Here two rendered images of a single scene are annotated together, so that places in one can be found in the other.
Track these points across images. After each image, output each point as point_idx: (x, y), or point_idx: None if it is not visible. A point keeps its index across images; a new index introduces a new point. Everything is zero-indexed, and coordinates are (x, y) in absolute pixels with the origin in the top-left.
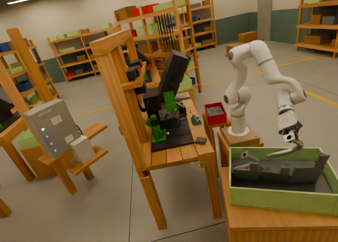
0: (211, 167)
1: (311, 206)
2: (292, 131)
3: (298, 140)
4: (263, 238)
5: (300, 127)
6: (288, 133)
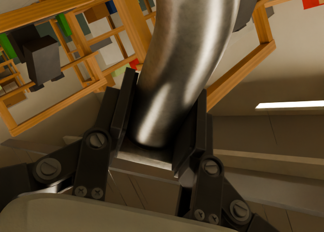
0: None
1: None
2: (181, 187)
3: (206, 90)
4: None
5: (253, 218)
6: (107, 169)
